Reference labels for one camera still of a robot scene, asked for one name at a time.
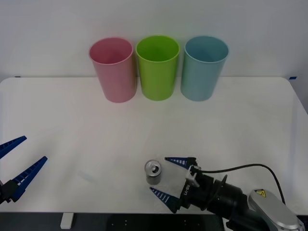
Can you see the green plastic bin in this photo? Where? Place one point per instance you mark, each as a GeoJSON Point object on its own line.
{"type": "Point", "coordinates": [156, 79]}

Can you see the white table leg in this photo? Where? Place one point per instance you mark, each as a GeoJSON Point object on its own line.
{"type": "Point", "coordinates": [66, 220]}

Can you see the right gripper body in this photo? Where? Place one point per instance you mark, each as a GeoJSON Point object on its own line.
{"type": "Point", "coordinates": [197, 195]}

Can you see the pale blue plastic bin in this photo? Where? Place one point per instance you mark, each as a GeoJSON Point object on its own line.
{"type": "Point", "coordinates": [199, 79]}

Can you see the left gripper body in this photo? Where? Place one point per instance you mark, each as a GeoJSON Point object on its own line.
{"type": "Point", "coordinates": [2, 192]}

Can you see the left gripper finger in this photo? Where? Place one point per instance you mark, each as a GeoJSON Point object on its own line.
{"type": "Point", "coordinates": [26, 175]}
{"type": "Point", "coordinates": [10, 145]}

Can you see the pink plastic bin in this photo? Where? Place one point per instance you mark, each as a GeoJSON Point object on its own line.
{"type": "Point", "coordinates": [115, 79]}

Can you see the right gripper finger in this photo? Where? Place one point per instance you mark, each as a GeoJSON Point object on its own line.
{"type": "Point", "coordinates": [166, 198]}
{"type": "Point", "coordinates": [179, 162]}

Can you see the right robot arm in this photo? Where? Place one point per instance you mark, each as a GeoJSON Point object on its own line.
{"type": "Point", "coordinates": [240, 199]}

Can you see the silver grey drink can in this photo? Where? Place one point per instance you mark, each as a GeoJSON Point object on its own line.
{"type": "Point", "coordinates": [153, 176]}

